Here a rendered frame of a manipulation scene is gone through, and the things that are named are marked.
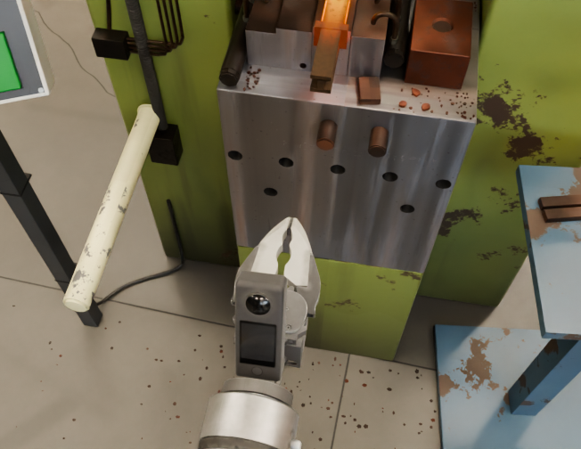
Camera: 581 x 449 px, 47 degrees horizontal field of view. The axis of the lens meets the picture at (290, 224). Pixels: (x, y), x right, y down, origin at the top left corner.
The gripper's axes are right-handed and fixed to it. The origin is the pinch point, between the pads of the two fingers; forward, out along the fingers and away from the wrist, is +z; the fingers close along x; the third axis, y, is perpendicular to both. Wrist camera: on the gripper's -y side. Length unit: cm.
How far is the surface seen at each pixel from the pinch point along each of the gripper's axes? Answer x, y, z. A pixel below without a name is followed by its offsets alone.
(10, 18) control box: -40.6, -4.9, 21.9
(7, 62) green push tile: -40.9, -0.7, 18.0
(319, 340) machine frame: 3, 94, 27
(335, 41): 1.0, -0.9, 29.3
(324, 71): 0.4, -0.9, 23.4
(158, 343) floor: -39, 100, 21
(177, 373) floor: -32, 100, 14
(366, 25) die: 4.7, 1.1, 35.6
